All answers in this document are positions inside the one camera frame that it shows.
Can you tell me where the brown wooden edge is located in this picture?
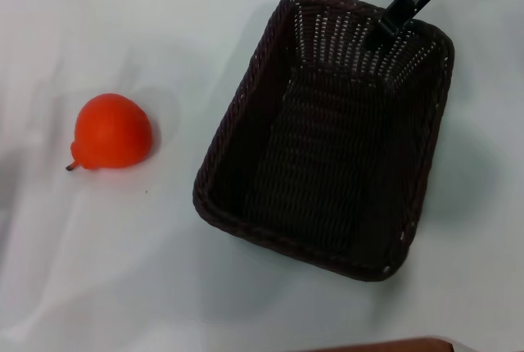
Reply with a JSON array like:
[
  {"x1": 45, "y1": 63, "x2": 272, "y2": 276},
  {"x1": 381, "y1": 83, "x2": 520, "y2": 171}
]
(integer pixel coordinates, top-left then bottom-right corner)
[{"x1": 286, "y1": 336, "x2": 462, "y2": 352}]

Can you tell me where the orange plastic pear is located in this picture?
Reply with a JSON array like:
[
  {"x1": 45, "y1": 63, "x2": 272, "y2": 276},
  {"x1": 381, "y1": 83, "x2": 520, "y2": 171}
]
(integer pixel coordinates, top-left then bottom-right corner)
[{"x1": 65, "y1": 93, "x2": 155, "y2": 173}]

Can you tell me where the dark brown woven basket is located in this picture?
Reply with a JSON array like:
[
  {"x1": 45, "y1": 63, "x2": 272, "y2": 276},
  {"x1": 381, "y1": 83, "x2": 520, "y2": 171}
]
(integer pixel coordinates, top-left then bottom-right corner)
[{"x1": 192, "y1": 0, "x2": 456, "y2": 283}]

